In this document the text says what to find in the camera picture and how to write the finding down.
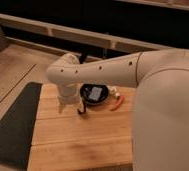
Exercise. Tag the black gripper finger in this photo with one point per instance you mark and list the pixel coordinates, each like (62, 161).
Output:
(81, 109)

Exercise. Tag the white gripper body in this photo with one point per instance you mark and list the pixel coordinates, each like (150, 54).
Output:
(68, 94)

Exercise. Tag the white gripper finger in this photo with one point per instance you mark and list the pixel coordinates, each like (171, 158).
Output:
(60, 109)

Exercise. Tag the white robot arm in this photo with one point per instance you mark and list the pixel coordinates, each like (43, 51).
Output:
(160, 111)

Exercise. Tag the grey eraser block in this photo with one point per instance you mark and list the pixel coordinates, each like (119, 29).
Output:
(95, 93)

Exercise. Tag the black round plate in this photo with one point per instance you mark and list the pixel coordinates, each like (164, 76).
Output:
(85, 91)

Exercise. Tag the white small object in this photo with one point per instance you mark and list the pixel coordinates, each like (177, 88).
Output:
(113, 91)

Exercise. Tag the orange chili pepper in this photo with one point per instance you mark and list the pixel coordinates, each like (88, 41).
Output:
(119, 101)

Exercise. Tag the dark grey floor mat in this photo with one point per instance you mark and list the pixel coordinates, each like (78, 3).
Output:
(17, 125)

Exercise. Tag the white metal railing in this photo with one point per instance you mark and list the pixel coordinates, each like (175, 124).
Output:
(78, 35)

